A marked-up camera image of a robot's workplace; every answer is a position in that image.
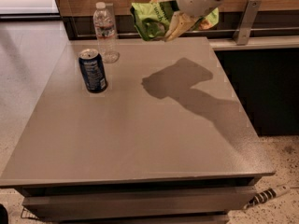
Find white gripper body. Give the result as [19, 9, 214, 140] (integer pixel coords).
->
[176, 0, 221, 17]

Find green rice chip bag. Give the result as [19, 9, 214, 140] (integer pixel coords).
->
[130, 1, 219, 41]

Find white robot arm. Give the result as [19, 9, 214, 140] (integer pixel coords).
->
[151, 0, 224, 42]

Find clear plastic water bottle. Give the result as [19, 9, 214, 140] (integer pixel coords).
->
[93, 2, 120, 63]

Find blue soda can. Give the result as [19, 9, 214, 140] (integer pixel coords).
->
[78, 49, 107, 93]

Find grey cabinet drawer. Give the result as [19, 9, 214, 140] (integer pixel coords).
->
[23, 187, 256, 222]

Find grey metal bracket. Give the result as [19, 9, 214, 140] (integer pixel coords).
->
[233, 0, 262, 46]

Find black white striped cable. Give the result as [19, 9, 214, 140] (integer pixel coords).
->
[243, 184, 292, 210]

